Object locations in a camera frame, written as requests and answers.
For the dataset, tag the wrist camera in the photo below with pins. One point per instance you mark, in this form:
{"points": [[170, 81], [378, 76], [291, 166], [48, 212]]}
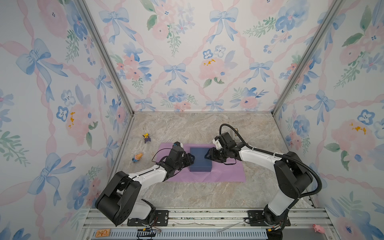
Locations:
{"points": [[178, 144], [224, 141]]}

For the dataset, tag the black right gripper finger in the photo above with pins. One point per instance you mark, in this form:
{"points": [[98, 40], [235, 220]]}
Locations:
{"points": [[210, 152], [210, 158]]}

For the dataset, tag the orange tag label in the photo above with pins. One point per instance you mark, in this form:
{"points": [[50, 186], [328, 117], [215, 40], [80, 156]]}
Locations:
{"points": [[103, 233]]}

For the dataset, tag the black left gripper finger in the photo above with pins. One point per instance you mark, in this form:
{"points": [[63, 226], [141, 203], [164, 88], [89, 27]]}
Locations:
{"points": [[189, 156], [188, 162]]}

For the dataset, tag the dark blue gift box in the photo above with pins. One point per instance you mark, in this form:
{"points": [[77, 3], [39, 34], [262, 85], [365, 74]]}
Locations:
{"points": [[201, 164]]}

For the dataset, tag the purple yellow toy figure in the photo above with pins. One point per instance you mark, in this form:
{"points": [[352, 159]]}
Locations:
{"points": [[146, 138]]}

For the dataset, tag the orange blue toy figure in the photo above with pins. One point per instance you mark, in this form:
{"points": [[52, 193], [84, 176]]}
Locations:
{"points": [[137, 157]]}

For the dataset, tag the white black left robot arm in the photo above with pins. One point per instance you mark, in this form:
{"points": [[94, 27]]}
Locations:
{"points": [[120, 200]]}

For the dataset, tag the aluminium front rail frame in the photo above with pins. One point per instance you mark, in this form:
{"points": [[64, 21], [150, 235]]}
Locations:
{"points": [[213, 224]]}

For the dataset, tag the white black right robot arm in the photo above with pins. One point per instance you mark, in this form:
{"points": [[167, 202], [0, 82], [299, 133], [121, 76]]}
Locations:
{"points": [[295, 179]]}

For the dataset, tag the purple pink wrapping paper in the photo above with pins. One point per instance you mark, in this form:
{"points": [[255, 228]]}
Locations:
{"points": [[220, 173]]}

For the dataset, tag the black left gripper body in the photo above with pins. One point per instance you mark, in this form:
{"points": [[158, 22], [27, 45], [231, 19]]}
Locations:
{"points": [[180, 165]]}

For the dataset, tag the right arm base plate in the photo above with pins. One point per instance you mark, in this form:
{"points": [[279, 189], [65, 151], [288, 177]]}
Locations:
{"points": [[261, 218]]}

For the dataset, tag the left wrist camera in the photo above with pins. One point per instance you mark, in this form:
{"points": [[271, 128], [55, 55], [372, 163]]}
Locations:
{"points": [[178, 144]]}

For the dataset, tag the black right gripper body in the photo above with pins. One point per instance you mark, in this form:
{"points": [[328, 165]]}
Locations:
{"points": [[223, 153]]}

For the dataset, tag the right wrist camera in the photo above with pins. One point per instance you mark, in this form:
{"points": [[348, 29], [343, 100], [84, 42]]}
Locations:
{"points": [[224, 141]]}

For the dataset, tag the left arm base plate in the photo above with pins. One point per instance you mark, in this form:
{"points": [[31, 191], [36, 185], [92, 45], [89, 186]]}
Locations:
{"points": [[156, 218]]}

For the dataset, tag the pink pig toy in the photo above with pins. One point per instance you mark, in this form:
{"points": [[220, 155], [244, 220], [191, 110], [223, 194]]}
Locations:
{"points": [[319, 229]]}

